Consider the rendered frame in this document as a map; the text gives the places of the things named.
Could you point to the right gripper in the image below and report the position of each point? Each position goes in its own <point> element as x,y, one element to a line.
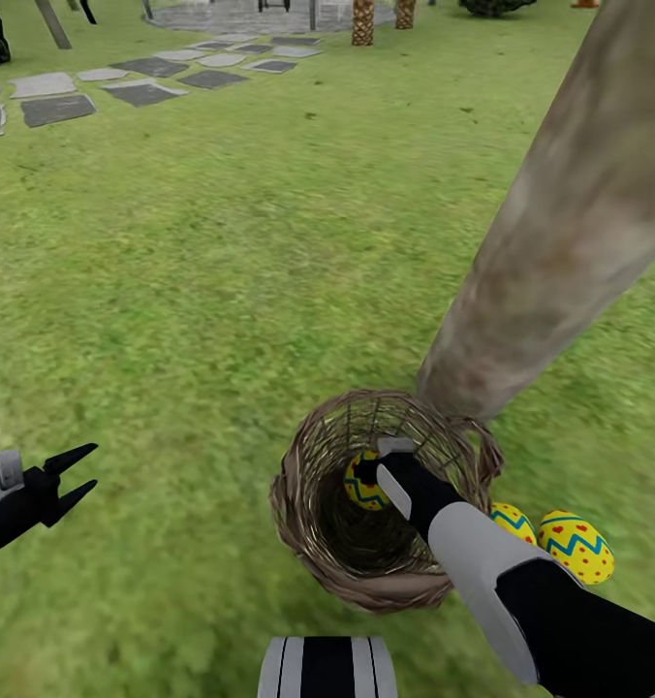
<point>367,471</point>

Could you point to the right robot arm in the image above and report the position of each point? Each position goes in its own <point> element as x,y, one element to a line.
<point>545,627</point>

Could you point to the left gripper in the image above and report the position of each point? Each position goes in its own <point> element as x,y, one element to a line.
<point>37,502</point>

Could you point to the robot trunk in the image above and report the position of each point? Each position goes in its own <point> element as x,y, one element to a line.
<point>327,667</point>

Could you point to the wicker basket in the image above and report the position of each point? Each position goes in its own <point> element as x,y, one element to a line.
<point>408,576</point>

